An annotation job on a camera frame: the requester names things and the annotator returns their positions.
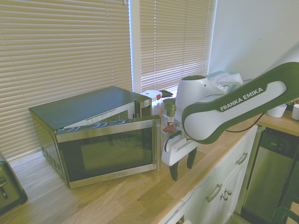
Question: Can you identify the white ceramic mug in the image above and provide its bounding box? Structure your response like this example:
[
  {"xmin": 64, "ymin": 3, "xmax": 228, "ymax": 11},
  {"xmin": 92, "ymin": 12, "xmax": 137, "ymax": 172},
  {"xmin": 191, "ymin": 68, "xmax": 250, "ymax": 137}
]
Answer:
[
  {"xmin": 291, "ymin": 104, "xmax": 299, "ymax": 121},
  {"xmin": 267, "ymin": 104, "xmax": 287, "ymax": 118}
]

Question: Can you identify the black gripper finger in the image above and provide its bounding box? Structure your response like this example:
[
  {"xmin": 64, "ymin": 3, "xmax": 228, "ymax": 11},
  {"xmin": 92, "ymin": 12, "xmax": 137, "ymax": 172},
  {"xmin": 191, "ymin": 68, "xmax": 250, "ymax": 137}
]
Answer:
[
  {"xmin": 169, "ymin": 161, "xmax": 179, "ymax": 182},
  {"xmin": 186, "ymin": 148, "xmax": 198, "ymax": 169}
]

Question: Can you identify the silver bar drawer handle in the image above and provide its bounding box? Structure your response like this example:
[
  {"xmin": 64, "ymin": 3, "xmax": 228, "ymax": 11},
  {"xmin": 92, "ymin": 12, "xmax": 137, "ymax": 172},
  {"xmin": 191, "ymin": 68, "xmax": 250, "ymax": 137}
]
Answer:
[
  {"xmin": 206, "ymin": 183, "xmax": 223, "ymax": 203},
  {"xmin": 235, "ymin": 152, "xmax": 248, "ymax": 165}
]

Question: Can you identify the red lidded jar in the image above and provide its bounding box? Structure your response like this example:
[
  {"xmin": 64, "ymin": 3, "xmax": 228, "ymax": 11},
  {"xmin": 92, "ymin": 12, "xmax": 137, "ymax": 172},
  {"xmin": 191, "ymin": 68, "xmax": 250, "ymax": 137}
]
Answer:
[{"xmin": 162, "ymin": 126, "xmax": 180, "ymax": 139}]

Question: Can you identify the narrow beige window blind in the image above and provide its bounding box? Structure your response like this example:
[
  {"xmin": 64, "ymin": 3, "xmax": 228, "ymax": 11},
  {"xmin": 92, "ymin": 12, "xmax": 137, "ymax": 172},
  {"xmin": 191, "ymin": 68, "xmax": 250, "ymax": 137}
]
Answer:
[{"xmin": 139, "ymin": 0, "xmax": 217, "ymax": 93}]

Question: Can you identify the black microwave body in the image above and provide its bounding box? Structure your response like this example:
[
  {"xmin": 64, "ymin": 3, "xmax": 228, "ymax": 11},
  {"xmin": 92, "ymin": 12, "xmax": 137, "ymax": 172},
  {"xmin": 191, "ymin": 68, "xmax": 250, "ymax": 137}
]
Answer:
[{"xmin": 28, "ymin": 85, "xmax": 153, "ymax": 182}]

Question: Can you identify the green chair frame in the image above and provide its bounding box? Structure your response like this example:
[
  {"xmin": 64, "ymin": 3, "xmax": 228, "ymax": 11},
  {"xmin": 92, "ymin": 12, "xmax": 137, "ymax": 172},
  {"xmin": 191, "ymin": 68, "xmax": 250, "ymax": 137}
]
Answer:
[{"xmin": 271, "ymin": 205, "xmax": 299, "ymax": 224}]

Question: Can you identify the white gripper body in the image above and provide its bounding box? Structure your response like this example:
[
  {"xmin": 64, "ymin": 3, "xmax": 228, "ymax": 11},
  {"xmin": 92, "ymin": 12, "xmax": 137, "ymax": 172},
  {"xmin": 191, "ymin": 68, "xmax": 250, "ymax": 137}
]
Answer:
[{"xmin": 161, "ymin": 134, "xmax": 199, "ymax": 167}]

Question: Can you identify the wide beige window blind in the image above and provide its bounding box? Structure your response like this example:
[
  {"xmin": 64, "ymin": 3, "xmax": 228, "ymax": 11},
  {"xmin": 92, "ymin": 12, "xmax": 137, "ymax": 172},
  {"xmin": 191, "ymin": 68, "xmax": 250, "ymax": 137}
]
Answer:
[{"xmin": 0, "ymin": 0, "xmax": 133, "ymax": 161}]

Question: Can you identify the stainless microwave door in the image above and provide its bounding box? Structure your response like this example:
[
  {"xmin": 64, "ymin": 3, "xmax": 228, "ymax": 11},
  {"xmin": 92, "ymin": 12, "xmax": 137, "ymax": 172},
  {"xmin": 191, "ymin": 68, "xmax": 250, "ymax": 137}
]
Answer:
[{"xmin": 55, "ymin": 114, "xmax": 162, "ymax": 189}]

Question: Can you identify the dark green jar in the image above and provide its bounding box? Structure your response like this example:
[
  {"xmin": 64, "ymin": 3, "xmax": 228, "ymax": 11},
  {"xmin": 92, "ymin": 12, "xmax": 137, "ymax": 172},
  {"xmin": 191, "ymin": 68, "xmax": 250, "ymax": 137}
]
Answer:
[{"xmin": 163, "ymin": 98, "xmax": 177, "ymax": 126}]

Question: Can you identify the dark metal toaster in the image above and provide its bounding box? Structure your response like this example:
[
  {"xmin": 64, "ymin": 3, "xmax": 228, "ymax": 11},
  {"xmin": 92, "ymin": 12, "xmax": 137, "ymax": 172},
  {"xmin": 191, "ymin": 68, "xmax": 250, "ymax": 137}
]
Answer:
[{"xmin": 0, "ymin": 151, "xmax": 28, "ymax": 217}]

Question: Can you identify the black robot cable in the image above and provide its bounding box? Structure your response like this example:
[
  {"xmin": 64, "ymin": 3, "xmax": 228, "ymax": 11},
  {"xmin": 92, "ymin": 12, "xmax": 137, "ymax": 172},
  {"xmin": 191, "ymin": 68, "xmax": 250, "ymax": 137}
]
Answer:
[{"xmin": 225, "ymin": 112, "xmax": 268, "ymax": 133}]

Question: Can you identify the stainless steel dishwasher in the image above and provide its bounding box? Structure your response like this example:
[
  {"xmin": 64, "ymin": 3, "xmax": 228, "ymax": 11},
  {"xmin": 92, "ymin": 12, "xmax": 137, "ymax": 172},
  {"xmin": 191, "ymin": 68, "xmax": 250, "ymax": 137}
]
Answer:
[{"xmin": 240, "ymin": 127, "xmax": 299, "ymax": 220}]

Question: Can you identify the white container with red clip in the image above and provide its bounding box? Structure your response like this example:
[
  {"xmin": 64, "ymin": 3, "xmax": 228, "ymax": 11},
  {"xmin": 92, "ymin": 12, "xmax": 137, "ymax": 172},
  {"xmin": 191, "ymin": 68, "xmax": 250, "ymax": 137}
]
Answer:
[{"xmin": 139, "ymin": 90, "xmax": 163, "ymax": 111}]

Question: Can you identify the white kitchen cabinet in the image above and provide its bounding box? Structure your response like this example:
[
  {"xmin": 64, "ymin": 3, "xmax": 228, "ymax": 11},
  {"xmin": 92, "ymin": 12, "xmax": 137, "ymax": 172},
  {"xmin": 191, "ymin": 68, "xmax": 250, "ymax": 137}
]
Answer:
[{"xmin": 163, "ymin": 125, "xmax": 259, "ymax": 224}]

